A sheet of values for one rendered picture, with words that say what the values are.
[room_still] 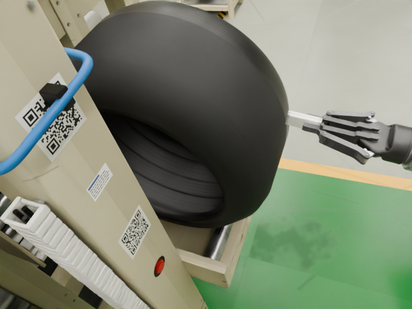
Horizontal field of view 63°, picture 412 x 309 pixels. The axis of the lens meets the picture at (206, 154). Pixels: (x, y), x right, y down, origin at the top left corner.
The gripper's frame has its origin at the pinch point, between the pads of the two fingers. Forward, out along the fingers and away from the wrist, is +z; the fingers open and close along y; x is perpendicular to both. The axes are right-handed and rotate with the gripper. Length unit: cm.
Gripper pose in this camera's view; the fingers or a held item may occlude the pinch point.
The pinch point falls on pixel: (303, 121)
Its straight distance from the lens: 73.9
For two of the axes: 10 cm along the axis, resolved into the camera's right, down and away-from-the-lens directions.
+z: -9.3, -2.7, 2.4
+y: -3.6, 7.5, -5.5
